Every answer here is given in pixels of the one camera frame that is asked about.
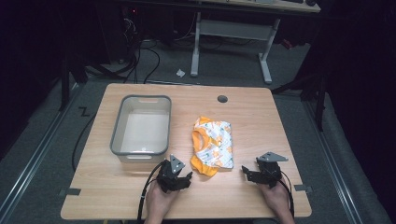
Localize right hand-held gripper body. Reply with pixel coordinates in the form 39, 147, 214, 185
254, 151, 290, 189

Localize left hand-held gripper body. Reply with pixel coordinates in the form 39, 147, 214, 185
156, 154, 187, 193

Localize person's left hand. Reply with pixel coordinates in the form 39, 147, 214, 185
144, 179, 180, 224

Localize person's right hand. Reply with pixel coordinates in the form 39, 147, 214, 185
259, 178, 296, 224

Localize grey tape piece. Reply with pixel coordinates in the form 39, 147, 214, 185
59, 188, 82, 198
293, 184, 313, 193

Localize orange and white printed garment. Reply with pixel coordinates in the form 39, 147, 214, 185
190, 115, 234, 178

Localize grey plastic bin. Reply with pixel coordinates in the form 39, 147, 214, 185
109, 94, 173, 164

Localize black metal stand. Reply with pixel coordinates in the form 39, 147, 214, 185
271, 71, 328, 133
57, 46, 90, 112

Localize white-legged desk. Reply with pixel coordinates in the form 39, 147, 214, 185
124, 0, 322, 86

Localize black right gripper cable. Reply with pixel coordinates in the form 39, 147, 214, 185
279, 177, 295, 218

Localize black floor cable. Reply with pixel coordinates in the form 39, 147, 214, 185
71, 112, 97, 173

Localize black floor cables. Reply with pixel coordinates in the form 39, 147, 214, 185
120, 8, 162, 85

